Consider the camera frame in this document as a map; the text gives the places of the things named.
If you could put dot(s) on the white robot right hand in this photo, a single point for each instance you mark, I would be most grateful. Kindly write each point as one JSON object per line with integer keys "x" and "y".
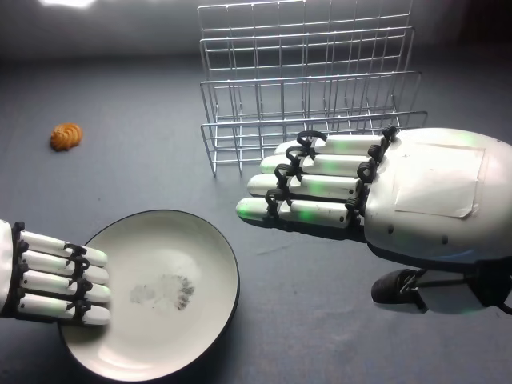
{"x": 432, "y": 192}

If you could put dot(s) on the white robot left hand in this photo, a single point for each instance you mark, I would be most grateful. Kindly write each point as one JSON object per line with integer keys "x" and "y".
{"x": 44, "y": 280}

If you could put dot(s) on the white plate with dark rim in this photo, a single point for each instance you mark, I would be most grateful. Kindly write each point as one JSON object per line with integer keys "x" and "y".
{"x": 160, "y": 248}

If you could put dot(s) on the orange swirl cookie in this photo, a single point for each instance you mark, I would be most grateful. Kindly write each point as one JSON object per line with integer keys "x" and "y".
{"x": 66, "y": 137}

